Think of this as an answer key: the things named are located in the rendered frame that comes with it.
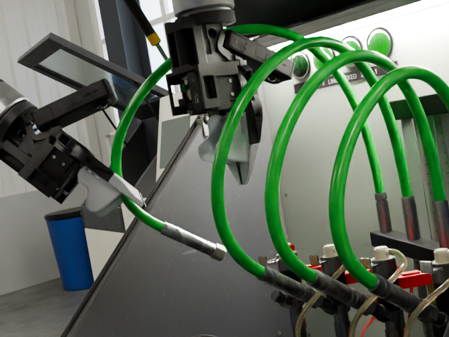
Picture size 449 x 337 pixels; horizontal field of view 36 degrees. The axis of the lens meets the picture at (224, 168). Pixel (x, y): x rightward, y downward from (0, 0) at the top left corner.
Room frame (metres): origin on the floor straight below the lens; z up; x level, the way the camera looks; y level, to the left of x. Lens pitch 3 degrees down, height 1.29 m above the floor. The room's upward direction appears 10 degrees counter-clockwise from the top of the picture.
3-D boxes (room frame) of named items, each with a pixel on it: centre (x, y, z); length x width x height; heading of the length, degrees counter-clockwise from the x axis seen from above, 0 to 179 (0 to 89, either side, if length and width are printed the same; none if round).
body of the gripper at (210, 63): (0.86, 0.00, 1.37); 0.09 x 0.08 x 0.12; 127
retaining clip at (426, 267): (0.71, -0.19, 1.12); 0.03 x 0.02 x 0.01; 127
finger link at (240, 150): (0.85, -0.02, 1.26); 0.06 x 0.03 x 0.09; 127
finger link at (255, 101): (0.86, -0.04, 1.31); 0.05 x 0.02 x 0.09; 37
